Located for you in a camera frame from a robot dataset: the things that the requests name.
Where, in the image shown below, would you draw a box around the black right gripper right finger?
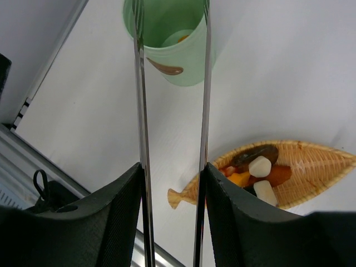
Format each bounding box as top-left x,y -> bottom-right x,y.
205,164 -> 355,266

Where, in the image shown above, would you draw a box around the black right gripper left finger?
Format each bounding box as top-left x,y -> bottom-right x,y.
1,163 -> 142,266

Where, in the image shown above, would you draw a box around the orange yellow food piece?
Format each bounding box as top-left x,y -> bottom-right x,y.
228,171 -> 250,187

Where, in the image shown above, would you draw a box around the white round food piece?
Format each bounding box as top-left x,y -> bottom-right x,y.
249,156 -> 272,178

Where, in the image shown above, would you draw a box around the dark brown mushroom piece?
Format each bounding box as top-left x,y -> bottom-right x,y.
230,145 -> 279,173

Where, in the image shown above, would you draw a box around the orange round food slice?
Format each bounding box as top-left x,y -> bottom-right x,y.
177,34 -> 189,43

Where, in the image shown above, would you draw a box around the metal tongs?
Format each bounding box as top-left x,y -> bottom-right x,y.
132,1 -> 215,266

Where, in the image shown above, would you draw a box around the orange carrot food piece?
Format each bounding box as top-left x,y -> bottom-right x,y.
248,165 -> 292,187

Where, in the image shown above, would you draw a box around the woven fish-shaped basket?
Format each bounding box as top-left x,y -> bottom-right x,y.
167,140 -> 356,211

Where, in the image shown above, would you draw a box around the green cylindrical container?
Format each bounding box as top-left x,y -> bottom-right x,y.
122,1 -> 207,87

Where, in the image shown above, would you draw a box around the aluminium mounting rail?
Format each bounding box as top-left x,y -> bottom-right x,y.
1,126 -> 180,266

